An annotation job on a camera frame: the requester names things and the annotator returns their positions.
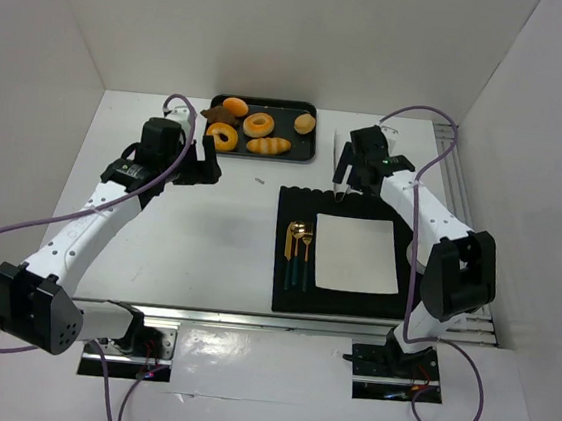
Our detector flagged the metal serving tongs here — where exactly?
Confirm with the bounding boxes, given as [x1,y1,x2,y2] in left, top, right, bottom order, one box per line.
[332,129,351,203]

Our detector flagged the orange ring donut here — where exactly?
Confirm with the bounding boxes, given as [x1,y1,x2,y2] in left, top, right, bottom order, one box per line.
[206,122,239,153]

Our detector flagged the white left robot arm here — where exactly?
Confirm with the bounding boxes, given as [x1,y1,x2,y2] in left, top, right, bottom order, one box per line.
[0,117,222,355]

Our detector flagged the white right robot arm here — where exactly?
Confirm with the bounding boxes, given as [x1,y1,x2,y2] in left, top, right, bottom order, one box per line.
[334,126,496,373]

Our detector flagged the black bread tray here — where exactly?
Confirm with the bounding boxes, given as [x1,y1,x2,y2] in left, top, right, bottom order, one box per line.
[220,96,317,163]

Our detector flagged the brown chocolate bread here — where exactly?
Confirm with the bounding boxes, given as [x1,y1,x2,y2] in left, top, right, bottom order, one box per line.
[201,105,239,126]

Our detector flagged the striped oblong bread loaf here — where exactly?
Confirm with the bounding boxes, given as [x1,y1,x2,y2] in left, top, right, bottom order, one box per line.
[246,137,292,156]

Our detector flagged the small round tan bun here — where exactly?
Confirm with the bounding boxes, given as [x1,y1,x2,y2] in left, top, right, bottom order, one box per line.
[293,113,317,135]

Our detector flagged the black placemat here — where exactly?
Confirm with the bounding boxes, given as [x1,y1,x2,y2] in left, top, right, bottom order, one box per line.
[272,186,412,320]

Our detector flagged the round orange bun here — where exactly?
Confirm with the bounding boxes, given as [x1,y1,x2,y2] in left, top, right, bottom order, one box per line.
[222,97,249,118]

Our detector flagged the white square plate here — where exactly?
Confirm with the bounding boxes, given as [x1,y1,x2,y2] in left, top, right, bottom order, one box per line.
[314,214,399,295]

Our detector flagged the white soup bowl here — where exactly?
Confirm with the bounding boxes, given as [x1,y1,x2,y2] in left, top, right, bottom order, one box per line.
[406,242,431,276]

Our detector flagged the glazed ring donut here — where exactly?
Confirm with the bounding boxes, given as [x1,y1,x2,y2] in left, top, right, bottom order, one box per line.
[242,112,275,139]

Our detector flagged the gold fork green handle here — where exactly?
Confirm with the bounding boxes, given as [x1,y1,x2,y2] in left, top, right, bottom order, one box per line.
[301,222,314,292]

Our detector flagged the gold spoon green handle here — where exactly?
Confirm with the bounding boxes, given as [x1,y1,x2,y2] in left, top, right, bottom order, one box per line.
[289,221,306,287]

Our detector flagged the gold knife green handle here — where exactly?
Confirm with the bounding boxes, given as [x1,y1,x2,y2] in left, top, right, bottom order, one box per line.
[283,222,296,291]

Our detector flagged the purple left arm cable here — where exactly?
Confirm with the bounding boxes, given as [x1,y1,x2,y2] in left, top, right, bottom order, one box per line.
[0,74,201,421]

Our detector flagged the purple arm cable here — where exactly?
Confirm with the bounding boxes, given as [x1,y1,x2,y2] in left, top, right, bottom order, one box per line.
[346,100,516,421]
[0,74,201,421]

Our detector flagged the aluminium table rail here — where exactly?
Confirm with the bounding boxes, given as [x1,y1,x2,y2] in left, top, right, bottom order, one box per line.
[68,293,400,345]

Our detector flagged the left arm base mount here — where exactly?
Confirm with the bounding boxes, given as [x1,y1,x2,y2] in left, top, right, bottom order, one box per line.
[81,315,179,383]

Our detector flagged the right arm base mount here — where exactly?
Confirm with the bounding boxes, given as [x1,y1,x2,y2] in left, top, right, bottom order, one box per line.
[342,343,442,404]

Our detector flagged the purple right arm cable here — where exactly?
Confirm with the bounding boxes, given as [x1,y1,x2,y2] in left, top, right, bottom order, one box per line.
[346,100,516,421]

